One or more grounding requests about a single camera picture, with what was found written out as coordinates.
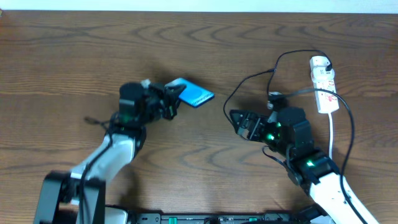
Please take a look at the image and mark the blue Galaxy smartphone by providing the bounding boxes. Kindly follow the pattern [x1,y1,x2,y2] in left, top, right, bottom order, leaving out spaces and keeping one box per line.
[165,78,215,108]

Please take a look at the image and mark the black USB charger cable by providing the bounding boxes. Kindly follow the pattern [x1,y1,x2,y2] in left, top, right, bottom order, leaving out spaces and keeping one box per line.
[223,49,333,122]

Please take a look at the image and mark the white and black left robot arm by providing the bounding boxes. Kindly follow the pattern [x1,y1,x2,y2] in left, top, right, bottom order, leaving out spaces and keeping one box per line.
[34,83,186,223]

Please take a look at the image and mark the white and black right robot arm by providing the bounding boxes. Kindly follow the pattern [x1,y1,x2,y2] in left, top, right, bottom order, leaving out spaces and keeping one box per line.
[229,107,377,223]

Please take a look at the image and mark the white power strip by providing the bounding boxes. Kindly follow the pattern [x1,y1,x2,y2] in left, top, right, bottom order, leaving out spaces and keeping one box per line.
[310,56,339,114]

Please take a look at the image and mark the white power strip cord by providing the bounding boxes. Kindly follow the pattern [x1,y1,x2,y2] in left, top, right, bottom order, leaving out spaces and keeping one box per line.
[328,112,334,160]

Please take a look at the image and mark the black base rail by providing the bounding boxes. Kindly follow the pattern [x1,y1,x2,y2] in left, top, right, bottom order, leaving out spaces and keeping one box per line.
[105,205,330,224]

